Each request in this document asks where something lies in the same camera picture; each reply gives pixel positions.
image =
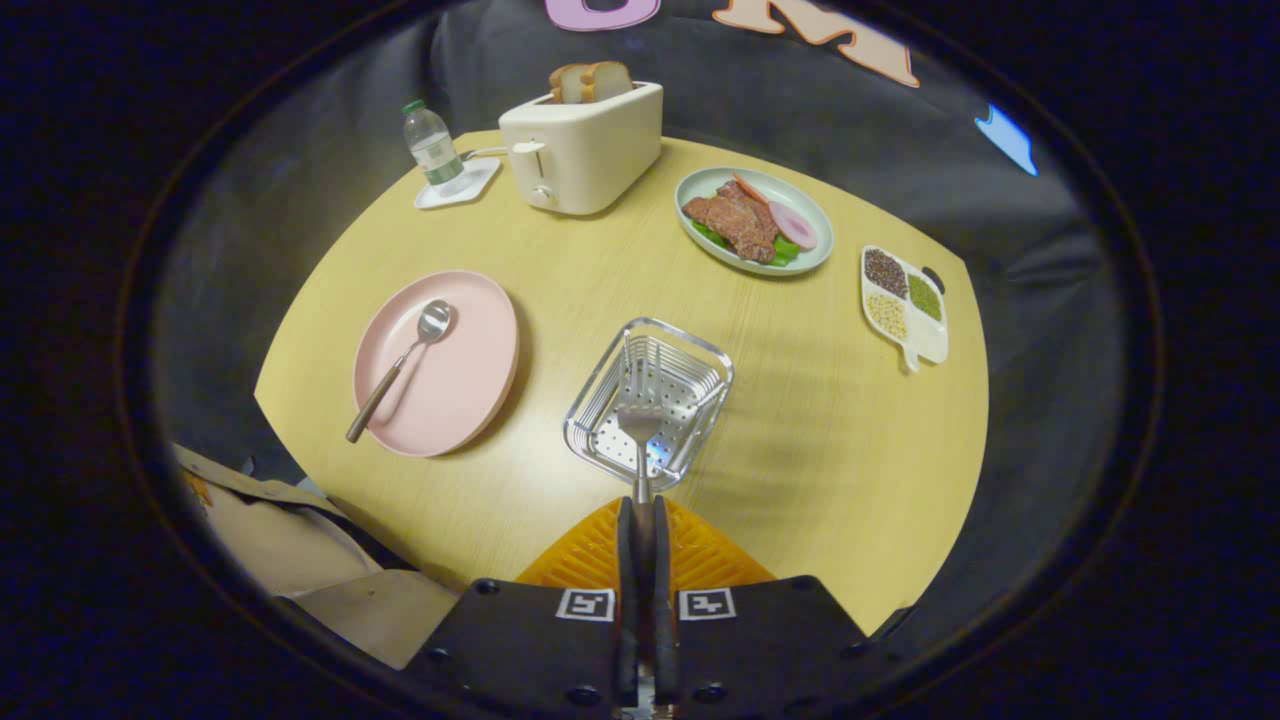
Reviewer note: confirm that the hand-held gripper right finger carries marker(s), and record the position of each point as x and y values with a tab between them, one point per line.
770	650

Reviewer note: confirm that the white divided dish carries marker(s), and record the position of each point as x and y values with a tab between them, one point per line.
930	340

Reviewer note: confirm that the orange carrot slice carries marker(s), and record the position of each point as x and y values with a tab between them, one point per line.
750	188

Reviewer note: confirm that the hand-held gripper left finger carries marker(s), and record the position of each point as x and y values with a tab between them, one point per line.
520	650

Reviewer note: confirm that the pink plate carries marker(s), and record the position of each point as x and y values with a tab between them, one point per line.
450	390

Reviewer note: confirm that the metal fork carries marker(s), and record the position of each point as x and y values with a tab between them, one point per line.
640	425

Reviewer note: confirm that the pale green plate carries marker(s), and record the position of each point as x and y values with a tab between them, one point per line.
815	215

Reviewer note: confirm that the perforated metal basket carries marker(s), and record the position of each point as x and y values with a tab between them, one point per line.
690	380

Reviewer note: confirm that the white toaster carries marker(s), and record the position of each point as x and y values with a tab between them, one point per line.
590	150

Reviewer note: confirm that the green lettuce leaf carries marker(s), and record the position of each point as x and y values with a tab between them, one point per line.
785	252

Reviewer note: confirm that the small black round object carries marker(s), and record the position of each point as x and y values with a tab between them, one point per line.
936	280

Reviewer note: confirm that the person's beige clothing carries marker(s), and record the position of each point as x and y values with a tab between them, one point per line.
290	540

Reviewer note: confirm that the pale beans pile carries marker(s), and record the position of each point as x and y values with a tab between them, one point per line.
886	315

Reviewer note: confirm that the brown meat slice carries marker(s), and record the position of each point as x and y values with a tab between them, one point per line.
735	220

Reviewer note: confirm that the white square coaster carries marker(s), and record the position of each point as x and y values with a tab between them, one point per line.
475	185

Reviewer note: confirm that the pink onion slice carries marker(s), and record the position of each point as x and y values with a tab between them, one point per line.
793	226

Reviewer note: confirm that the dark brown beans pile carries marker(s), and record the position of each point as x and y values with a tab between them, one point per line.
885	272

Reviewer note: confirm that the green beans pile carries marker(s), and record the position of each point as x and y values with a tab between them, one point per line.
924	297

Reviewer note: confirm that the clear water bottle green cap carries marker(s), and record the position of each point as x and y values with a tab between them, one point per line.
433	150

